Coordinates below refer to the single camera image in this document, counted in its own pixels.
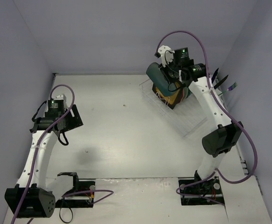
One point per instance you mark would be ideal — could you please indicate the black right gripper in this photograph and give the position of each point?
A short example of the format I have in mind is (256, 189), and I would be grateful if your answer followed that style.
(163, 76)

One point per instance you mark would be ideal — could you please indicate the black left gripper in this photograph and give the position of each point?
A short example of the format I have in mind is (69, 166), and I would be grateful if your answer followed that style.
(75, 117)

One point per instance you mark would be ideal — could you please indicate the dark teal square plate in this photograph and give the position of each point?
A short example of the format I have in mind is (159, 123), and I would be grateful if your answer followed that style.
(162, 79)

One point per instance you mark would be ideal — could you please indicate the yellow square plate black rim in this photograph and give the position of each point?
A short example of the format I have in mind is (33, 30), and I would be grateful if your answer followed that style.
(170, 101)

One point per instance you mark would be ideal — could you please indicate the red plate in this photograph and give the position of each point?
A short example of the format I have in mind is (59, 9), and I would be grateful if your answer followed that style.
(185, 93)

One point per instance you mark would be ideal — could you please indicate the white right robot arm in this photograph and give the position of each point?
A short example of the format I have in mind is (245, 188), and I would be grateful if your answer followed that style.
(224, 132)

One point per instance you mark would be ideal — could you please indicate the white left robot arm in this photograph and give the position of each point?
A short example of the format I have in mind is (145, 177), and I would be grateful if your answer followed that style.
(31, 197)

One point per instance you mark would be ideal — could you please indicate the blue knife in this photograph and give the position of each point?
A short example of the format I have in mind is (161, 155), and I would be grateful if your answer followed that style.
(214, 75)

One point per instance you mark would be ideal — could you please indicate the black knife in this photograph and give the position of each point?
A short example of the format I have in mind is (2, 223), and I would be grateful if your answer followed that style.
(220, 82)

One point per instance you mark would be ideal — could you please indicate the iridescent fork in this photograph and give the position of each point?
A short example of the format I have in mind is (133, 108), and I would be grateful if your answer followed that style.
(231, 88)

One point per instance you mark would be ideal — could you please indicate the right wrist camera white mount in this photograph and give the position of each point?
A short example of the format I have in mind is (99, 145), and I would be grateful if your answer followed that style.
(166, 54)

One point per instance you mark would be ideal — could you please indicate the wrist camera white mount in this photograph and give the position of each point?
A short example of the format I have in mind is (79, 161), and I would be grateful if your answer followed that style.
(166, 54)
(62, 98)

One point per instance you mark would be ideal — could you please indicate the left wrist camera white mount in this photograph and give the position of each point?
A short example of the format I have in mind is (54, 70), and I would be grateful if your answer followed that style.
(62, 98)

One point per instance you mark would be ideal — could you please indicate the clear wire dish rack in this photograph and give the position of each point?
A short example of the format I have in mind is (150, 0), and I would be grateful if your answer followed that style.
(186, 116)

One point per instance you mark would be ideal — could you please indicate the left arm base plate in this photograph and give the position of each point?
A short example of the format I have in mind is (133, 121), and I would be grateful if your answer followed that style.
(81, 200)

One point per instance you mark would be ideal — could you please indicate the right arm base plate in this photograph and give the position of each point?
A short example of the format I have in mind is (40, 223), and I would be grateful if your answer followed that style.
(207, 193)

